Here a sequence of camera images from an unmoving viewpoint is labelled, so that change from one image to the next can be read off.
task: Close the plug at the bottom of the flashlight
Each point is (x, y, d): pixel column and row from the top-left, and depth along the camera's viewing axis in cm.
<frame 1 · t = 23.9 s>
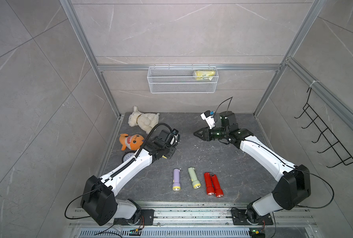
left hand: (169, 144, 83), fingers open
right hand: (196, 133, 77), fingers open
purple flashlight right: (176, 186, 83), point 3 cm above the table
green flashlight: (196, 183, 83), point 4 cm above the table
red flashlight left: (210, 190, 82), point 3 cm above the table
red flashlight right: (219, 191, 81), point 3 cm above the table
white plush dog: (147, 121, 104), point 11 cm above the table
orange plush toy: (130, 141, 96), point 9 cm above the table

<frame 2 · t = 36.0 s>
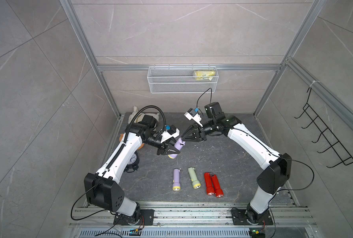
left hand: (178, 146, 71), fingers open
right hand: (184, 140, 66), fingers open
the named things where they were.

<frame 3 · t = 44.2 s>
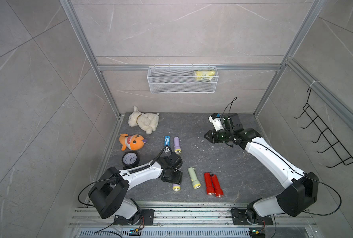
left hand: (179, 178, 84), fingers open
right hand: (207, 135, 79), fingers open
blue flashlight: (167, 142, 102), point 3 cm above the table
the other named things where they were.

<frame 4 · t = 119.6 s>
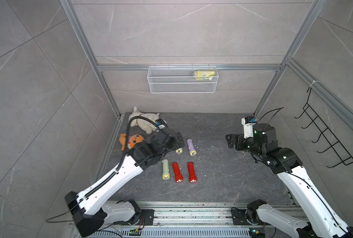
left hand: (177, 137, 69), fingers open
right hand: (236, 135, 70), fingers open
green flashlight: (165, 174, 87), point 4 cm above the table
red flashlight left: (178, 177, 86), point 4 cm above the table
red flashlight right: (193, 177, 86), point 3 cm above the table
